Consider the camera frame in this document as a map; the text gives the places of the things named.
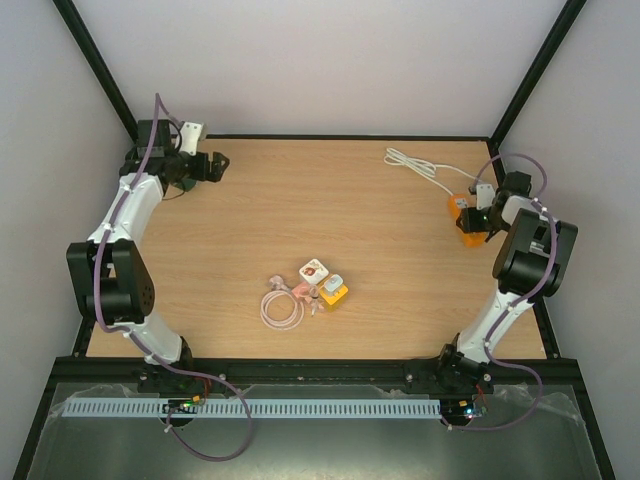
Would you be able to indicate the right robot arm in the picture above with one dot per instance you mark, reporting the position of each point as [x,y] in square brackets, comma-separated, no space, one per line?
[530,265]

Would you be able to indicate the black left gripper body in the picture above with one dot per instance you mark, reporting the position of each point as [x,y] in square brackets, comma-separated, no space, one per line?
[198,173]

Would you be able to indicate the yellow cube socket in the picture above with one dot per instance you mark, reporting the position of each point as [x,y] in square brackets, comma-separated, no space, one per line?
[333,292]

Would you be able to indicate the white power strip cable plug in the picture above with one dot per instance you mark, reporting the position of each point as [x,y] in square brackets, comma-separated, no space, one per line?
[422,167]

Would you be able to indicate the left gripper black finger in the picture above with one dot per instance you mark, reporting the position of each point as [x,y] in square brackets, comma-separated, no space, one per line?
[215,174]
[218,161]

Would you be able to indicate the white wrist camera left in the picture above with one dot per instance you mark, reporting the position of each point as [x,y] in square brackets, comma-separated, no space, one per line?
[191,134]

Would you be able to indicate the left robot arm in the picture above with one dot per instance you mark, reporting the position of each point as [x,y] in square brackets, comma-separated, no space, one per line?
[111,282]

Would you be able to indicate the white tiger cube socket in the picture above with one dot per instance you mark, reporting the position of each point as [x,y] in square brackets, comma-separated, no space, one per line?
[313,272]

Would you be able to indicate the black aluminium frame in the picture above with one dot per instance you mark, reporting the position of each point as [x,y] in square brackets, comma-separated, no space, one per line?
[553,368]

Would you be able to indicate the metal sheet front panel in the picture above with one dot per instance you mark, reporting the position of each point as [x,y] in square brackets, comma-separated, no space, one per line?
[318,432]

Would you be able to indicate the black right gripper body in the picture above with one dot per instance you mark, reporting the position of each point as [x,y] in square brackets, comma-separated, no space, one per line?
[466,221]

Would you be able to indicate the green dragon cube socket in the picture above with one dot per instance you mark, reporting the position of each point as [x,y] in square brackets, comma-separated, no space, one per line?
[187,184]

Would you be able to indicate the pink socket with cable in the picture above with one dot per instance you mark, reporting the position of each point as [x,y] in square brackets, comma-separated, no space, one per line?
[283,308]

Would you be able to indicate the orange power strip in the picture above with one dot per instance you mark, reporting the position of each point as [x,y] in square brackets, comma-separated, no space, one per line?
[455,204]

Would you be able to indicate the light blue slotted cable duct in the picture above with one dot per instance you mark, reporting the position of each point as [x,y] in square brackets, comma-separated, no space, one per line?
[250,407]

